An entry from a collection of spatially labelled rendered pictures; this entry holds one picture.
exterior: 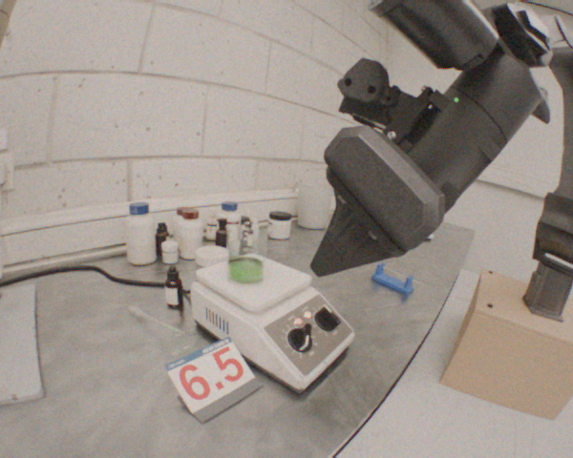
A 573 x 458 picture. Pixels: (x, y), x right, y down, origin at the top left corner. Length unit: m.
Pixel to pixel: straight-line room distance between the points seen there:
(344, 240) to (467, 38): 0.14
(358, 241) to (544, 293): 0.30
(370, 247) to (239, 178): 0.78
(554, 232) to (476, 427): 0.25
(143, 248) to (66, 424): 0.43
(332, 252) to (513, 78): 0.17
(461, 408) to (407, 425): 0.08
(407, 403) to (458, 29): 0.35
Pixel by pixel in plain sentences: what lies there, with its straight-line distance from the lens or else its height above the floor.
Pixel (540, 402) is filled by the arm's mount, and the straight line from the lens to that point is 0.42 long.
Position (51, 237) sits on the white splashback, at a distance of 0.70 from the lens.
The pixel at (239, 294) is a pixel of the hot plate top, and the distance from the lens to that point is 0.33.
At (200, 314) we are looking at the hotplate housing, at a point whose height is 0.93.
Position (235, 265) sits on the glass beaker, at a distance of 0.33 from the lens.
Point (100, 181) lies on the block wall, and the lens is 0.73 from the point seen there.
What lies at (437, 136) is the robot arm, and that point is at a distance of 0.18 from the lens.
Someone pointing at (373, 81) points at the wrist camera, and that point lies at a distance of 0.18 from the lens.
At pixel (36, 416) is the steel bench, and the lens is 0.35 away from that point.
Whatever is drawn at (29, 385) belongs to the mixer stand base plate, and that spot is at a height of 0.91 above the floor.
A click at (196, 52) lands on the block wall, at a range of 0.85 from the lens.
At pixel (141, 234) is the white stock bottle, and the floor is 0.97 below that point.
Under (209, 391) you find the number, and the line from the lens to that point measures 0.31.
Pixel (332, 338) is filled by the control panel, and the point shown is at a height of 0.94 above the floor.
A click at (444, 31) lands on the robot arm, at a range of 0.16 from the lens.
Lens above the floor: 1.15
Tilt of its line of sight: 15 degrees down
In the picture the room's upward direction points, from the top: 5 degrees clockwise
